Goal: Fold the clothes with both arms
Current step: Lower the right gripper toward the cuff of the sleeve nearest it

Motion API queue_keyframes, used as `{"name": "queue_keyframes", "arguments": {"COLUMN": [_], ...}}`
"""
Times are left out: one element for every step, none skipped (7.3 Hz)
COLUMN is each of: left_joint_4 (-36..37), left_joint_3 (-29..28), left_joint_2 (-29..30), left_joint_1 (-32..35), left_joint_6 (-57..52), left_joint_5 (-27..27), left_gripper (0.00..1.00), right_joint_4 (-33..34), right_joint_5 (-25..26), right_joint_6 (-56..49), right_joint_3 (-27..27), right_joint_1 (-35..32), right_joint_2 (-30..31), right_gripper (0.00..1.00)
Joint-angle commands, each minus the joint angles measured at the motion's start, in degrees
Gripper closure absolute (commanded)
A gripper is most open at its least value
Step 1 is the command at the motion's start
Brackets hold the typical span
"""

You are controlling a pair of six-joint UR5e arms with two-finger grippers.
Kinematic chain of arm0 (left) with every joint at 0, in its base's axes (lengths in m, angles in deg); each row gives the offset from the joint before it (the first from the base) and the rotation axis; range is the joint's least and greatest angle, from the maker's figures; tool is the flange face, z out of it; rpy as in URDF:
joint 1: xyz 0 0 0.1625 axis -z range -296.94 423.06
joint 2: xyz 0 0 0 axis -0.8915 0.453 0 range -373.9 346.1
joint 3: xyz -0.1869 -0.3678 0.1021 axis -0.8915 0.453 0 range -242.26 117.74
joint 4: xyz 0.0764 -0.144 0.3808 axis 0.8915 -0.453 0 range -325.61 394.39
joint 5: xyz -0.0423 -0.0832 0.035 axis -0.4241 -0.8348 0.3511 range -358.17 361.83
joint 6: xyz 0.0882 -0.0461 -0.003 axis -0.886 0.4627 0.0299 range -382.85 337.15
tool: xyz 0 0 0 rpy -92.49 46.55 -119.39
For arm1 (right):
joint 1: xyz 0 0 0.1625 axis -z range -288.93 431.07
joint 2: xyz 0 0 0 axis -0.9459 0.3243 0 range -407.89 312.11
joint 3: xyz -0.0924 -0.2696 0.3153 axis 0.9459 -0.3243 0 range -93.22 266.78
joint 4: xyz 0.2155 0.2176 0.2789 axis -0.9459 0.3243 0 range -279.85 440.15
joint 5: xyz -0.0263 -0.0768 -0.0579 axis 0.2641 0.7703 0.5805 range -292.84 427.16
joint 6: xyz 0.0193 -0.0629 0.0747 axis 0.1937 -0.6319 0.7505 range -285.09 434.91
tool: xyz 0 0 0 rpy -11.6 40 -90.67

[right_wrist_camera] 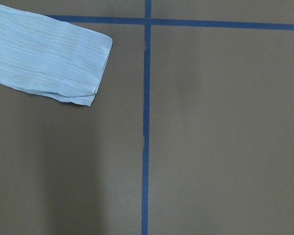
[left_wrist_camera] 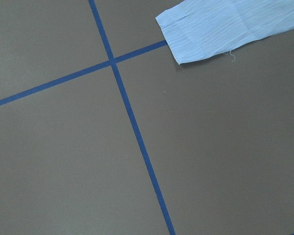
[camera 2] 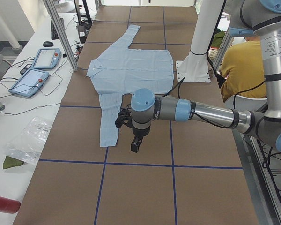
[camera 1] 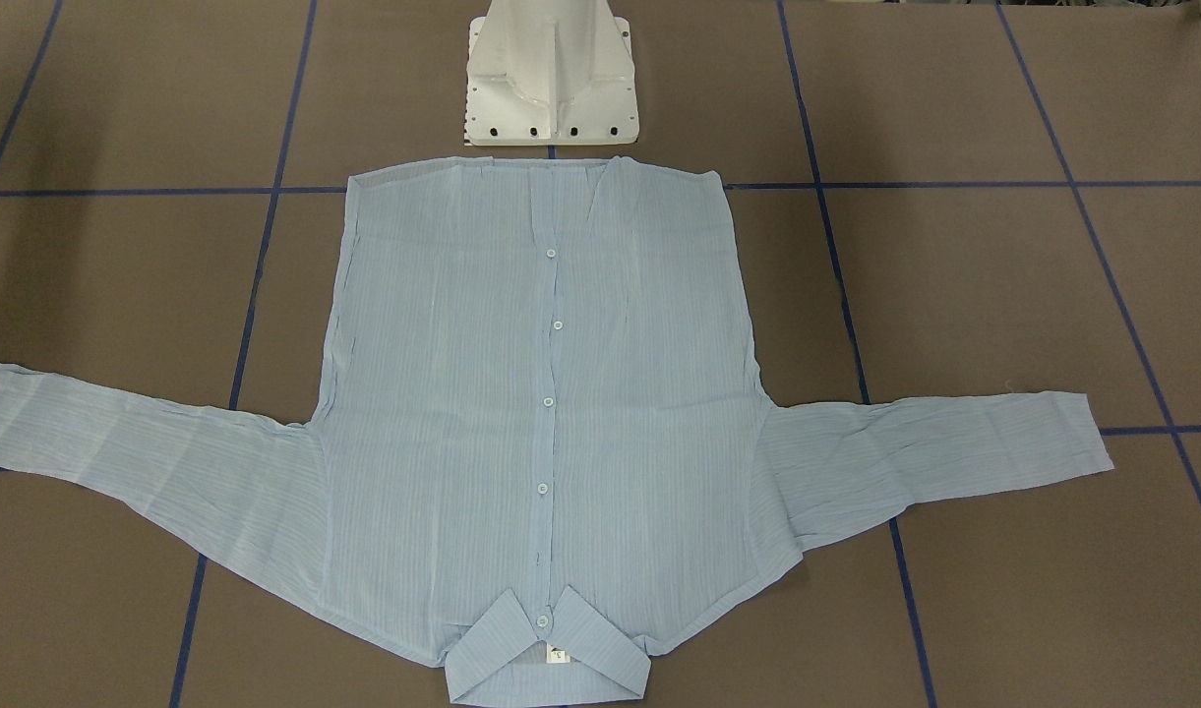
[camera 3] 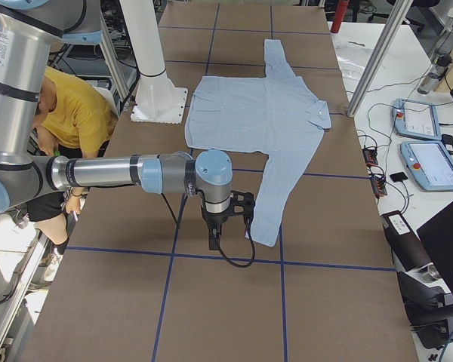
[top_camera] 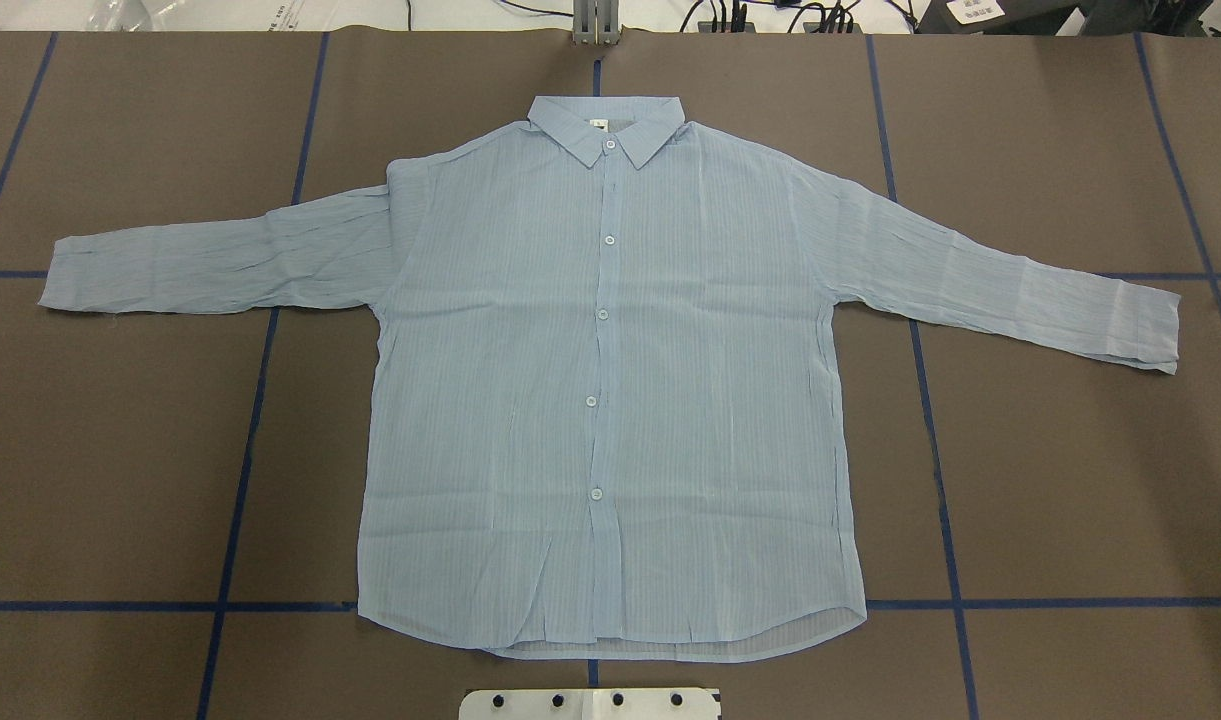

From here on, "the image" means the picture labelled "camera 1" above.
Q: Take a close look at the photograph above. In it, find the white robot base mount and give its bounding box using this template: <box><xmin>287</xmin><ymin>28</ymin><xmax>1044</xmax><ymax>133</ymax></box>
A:
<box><xmin>462</xmin><ymin>1</ymin><xmax>640</xmax><ymax>146</ymax></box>

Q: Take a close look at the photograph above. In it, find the light blue button-up shirt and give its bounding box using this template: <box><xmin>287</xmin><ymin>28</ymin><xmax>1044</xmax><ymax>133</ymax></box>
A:
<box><xmin>0</xmin><ymin>157</ymin><xmax>1112</xmax><ymax>707</ymax></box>

